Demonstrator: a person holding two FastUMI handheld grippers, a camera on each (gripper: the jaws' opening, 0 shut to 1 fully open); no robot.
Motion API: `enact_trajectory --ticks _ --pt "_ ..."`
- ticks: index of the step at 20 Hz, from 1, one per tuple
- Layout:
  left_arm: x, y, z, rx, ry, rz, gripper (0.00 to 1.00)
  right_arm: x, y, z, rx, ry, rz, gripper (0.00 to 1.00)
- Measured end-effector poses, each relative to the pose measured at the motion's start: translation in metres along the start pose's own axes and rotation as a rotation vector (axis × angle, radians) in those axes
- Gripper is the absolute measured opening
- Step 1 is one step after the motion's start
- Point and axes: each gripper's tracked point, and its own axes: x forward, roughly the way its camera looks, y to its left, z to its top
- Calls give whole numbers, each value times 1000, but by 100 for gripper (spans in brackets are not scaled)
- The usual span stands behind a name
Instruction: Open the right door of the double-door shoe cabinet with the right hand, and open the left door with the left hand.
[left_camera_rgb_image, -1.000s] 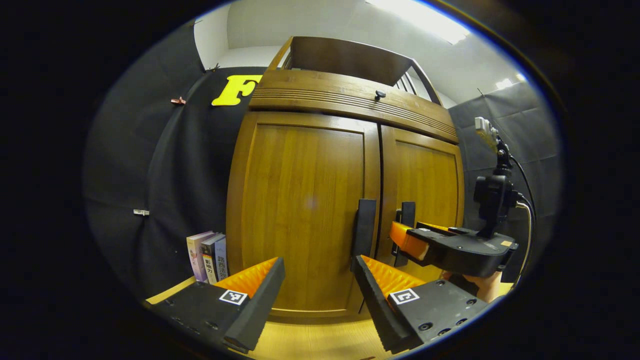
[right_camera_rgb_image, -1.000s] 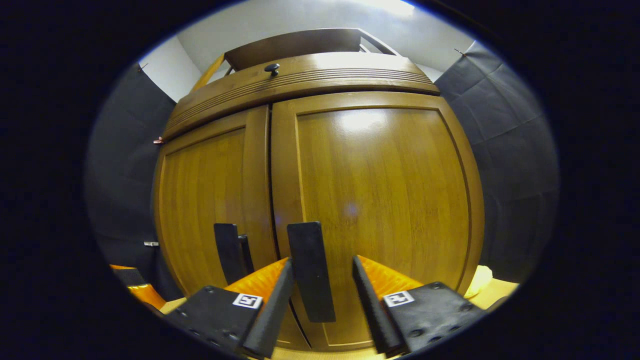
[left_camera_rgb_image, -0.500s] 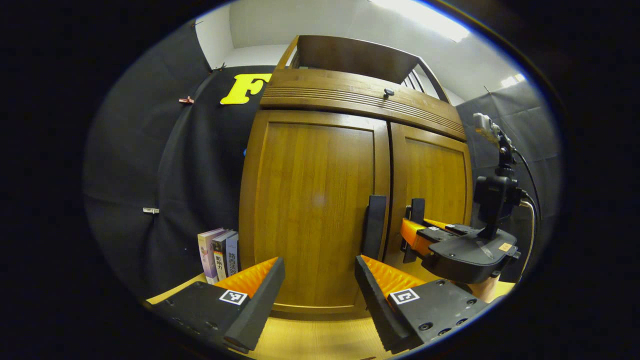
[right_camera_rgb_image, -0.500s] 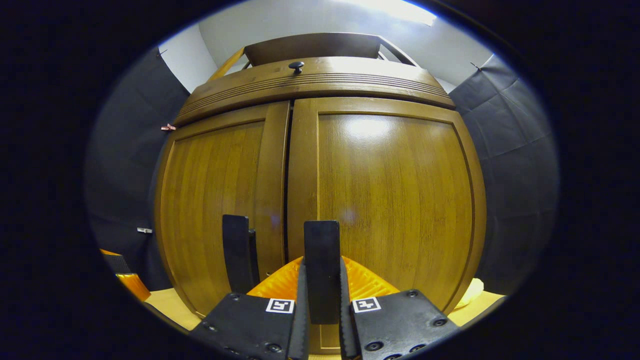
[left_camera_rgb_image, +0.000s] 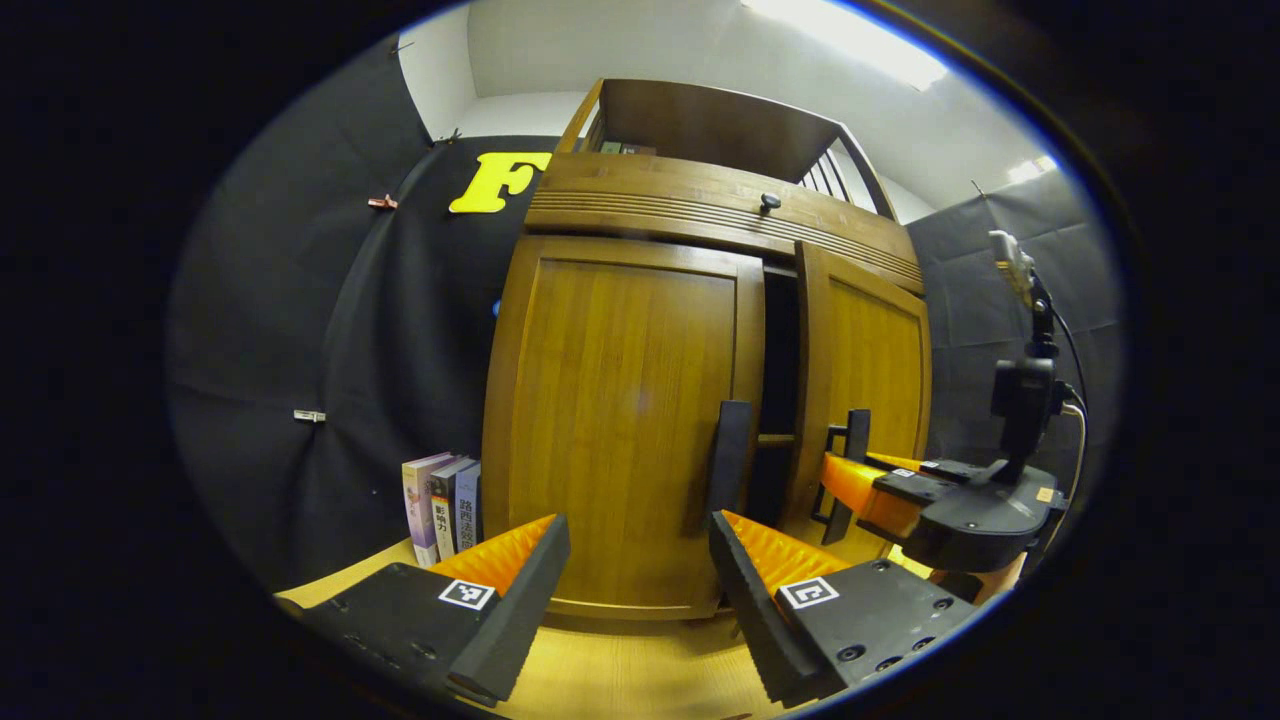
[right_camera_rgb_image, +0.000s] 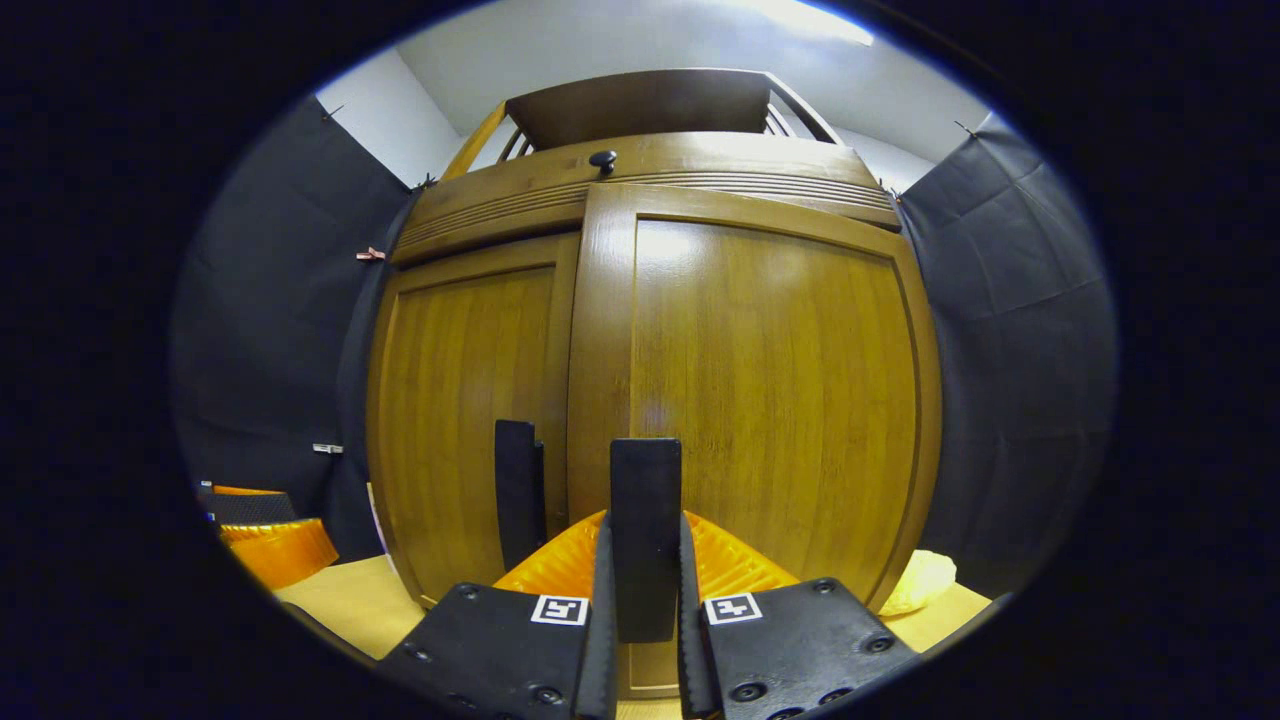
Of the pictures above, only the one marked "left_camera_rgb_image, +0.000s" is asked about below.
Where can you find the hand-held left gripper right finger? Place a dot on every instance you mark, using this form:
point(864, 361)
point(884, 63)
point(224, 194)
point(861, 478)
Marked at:
point(750, 610)

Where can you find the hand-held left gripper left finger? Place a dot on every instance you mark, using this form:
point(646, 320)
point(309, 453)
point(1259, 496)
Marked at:
point(520, 600)

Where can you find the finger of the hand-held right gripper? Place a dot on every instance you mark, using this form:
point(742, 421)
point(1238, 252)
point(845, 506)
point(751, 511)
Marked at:
point(950, 468)
point(860, 485)

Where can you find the wooden shoe cabinet door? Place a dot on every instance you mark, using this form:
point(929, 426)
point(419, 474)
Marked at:
point(610, 420)
point(870, 380)

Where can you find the wooden double-door shoe cabinet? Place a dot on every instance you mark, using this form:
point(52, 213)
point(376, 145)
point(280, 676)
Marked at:
point(700, 125)

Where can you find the wooden cabinet shelf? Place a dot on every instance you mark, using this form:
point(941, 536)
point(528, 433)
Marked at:
point(775, 438)

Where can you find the wooden cabinet drawer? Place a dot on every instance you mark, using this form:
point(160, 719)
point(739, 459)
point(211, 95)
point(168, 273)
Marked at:
point(650, 195)

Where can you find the blue book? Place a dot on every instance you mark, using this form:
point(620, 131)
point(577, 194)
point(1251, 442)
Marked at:
point(468, 510)

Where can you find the dark book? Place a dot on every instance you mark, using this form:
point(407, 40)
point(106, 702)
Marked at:
point(445, 510)

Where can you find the purple book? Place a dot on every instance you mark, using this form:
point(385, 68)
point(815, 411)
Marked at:
point(418, 505)

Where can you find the silver cloth clip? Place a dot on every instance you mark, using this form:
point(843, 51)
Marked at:
point(309, 415)

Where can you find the ceiling light panel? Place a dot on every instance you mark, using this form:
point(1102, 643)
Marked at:
point(1030, 170)

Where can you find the black backdrop cloth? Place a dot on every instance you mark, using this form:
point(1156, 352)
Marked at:
point(300, 330)

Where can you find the brown book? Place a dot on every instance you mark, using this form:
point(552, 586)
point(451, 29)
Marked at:
point(638, 149)

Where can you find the copper cloth clip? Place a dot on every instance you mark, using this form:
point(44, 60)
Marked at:
point(382, 202)

